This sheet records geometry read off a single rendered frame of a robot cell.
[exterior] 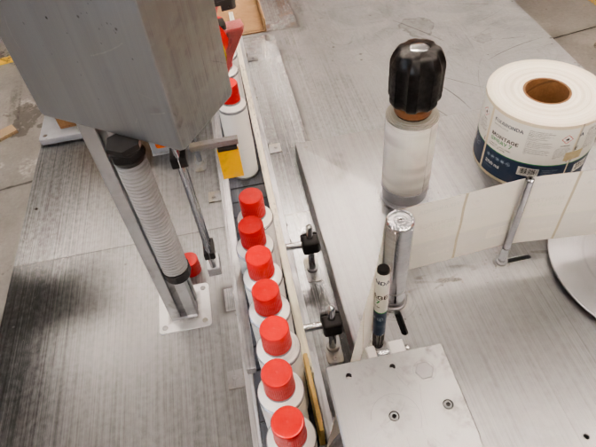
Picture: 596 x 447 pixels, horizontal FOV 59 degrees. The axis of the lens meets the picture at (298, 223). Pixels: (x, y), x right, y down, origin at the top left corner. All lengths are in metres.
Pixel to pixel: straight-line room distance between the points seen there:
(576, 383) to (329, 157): 0.58
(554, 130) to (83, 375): 0.85
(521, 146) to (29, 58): 0.76
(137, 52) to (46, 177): 0.87
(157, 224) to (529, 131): 0.64
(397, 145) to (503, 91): 0.24
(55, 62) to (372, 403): 0.40
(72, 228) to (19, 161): 1.75
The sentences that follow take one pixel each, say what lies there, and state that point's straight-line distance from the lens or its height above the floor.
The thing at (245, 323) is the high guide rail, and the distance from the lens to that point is 0.74.
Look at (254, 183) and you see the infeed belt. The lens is 1.03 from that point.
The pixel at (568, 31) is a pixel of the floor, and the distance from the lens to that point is 3.45.
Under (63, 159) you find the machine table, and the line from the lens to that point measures 1.32.
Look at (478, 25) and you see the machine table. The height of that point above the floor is 0.83.
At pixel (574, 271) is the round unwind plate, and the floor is 0.89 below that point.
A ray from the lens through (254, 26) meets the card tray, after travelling 1.64.
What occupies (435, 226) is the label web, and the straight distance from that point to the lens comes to 0.77.
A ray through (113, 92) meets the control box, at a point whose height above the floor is 1.34.
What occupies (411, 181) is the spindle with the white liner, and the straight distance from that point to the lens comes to 0.91.
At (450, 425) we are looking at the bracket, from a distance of 0.48.
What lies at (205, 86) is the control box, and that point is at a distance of 0.49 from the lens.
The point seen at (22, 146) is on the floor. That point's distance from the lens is 2.96.
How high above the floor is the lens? 1.58
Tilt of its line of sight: 48 degrees down
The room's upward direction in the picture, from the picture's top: 7 degrees counter-clockwise
